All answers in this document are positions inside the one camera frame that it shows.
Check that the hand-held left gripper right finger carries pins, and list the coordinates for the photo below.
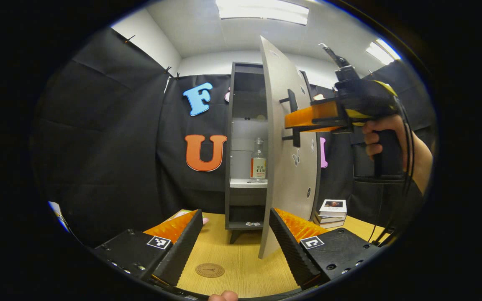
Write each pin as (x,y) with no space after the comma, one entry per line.
(291,251)

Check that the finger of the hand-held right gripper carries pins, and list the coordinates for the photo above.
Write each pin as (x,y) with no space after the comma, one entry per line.
(308,115)
(329,128)

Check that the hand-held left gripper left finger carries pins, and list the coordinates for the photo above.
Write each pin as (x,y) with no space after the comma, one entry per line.
(182,251)

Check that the round brown coaster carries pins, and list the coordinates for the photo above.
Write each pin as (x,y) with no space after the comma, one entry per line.
(210,270)

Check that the dark grey cabinet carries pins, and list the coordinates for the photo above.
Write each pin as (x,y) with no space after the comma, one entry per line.
(247,196)

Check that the clear glass bottle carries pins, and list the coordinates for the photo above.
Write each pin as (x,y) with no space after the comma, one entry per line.
(257,167)

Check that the pink plush toy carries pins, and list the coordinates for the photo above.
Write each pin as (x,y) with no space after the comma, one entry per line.
(205,220)

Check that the dark book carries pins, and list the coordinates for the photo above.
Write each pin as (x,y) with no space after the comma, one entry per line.
(326,219)
(329,225)

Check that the small ceiling light panel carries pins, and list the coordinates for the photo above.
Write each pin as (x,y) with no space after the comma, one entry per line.
(381,52)

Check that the large ceiling light panel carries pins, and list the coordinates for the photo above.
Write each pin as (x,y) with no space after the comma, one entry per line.
(262,10)

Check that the black backdrop cloth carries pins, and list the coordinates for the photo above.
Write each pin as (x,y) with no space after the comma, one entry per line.
(98,146)

